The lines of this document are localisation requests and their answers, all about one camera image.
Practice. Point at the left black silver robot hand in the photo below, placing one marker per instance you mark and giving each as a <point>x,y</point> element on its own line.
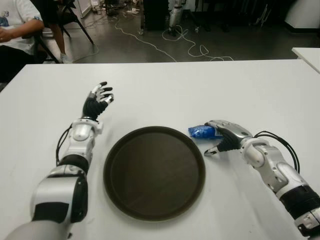
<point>93,107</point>

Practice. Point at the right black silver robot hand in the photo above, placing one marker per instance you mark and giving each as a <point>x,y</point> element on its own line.
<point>235,132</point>

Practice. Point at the blue Oreo cookie packet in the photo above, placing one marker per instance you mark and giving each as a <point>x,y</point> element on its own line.
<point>200,131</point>

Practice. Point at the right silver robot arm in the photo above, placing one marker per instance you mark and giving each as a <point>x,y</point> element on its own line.
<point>282,172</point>

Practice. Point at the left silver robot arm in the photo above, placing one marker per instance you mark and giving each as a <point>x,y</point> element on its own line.
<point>81,135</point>

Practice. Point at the standing person in black shorts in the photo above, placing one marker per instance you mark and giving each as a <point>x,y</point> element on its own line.
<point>58,37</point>

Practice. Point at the round dark brown tray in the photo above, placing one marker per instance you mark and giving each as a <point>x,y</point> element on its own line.
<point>155,175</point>

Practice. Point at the black chair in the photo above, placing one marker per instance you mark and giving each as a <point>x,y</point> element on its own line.
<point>67,15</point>

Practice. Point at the white side table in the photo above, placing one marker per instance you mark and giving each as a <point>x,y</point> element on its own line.
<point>310,57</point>

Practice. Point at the black cabinet on casters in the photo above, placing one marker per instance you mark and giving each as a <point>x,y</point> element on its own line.
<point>155,15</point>

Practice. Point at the seated person in white shirt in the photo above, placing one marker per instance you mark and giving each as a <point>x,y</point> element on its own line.
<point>15,20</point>

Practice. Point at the white curved structure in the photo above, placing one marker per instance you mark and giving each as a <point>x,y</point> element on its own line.
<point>305,12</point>

